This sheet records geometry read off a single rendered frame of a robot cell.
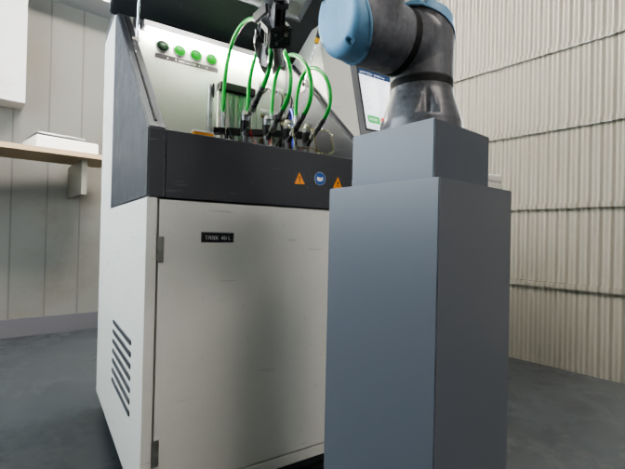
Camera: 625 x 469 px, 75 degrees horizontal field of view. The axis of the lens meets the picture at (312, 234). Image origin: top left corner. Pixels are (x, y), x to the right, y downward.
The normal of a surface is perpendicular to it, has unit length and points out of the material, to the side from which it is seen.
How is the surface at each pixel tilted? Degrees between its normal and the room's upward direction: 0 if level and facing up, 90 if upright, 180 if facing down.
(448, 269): 90
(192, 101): 90
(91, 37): 90
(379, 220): 90
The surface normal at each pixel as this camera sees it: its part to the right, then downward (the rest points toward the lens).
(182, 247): 0.55, 0.00
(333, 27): -0.86, 0.11
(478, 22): -0.76, -0.02
